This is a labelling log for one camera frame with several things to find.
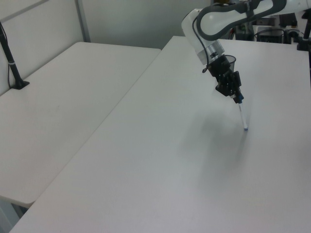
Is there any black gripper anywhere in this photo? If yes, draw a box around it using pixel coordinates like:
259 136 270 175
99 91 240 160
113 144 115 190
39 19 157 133
201 54 244 104

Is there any white marker with blue cap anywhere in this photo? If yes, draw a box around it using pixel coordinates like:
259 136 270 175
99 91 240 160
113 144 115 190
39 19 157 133
233 93 249 132

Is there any black mesh pen cup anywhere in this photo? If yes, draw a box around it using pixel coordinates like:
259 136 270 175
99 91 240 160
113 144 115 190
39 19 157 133
224 55 238 74

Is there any dark electronics equipment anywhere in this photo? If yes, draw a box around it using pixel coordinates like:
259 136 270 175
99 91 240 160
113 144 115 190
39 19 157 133
229 12 299 45

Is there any white side table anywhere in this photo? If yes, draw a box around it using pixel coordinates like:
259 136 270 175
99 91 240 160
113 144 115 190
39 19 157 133
0 41 162 205

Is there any black pole with clamp base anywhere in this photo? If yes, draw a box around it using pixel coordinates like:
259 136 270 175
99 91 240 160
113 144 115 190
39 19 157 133
0 21 31 91

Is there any grey corrugated cable sleeve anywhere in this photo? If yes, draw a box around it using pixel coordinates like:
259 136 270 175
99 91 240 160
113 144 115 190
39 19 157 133
195 0 289 41

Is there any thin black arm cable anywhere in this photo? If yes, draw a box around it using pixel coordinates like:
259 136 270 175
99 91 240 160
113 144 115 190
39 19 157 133
192 13 211 71

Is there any black camera stand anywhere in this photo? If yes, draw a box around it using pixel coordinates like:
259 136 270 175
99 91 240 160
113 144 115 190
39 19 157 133
296 10 311 52

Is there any grey partition frame post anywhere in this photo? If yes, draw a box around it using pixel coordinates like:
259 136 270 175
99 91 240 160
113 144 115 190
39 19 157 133
75 0 91 42

